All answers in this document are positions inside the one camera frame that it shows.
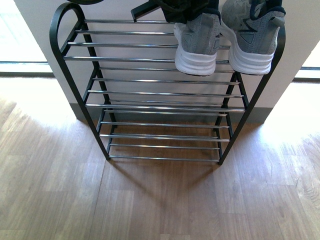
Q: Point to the black metal shoe rack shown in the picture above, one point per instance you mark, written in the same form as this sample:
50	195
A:
123	77

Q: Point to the dark window frame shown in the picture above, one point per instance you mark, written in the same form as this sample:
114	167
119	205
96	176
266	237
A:
26	69

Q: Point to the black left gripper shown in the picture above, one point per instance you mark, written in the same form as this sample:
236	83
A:
137	12

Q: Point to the grey sneaker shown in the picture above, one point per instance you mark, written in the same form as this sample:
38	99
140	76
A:
252	28
199	41

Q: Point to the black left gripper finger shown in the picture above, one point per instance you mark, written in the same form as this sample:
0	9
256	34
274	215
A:
181	11

